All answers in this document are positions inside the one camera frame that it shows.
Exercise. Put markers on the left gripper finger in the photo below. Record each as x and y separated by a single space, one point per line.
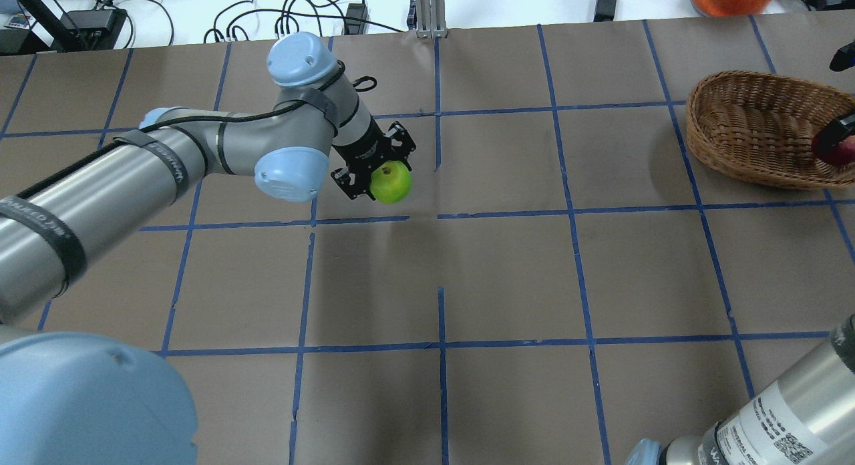
400 144
353 183

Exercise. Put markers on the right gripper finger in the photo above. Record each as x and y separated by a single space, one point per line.
832 133
844 58

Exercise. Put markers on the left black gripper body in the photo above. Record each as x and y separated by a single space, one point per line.
361 146

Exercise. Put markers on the green apple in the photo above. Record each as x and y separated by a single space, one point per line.
391 182

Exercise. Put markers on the red apple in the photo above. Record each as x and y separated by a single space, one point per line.
840 155

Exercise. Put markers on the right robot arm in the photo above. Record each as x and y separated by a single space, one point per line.
805 416

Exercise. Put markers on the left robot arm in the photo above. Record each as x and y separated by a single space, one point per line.
81 398

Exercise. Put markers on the wicker basket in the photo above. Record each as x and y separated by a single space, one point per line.
757 127

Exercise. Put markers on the black power adapter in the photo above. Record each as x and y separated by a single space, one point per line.
96 28

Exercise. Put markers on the black monitor stand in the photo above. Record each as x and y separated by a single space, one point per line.
63 39

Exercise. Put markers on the aluminium frame post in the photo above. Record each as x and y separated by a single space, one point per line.
430 19

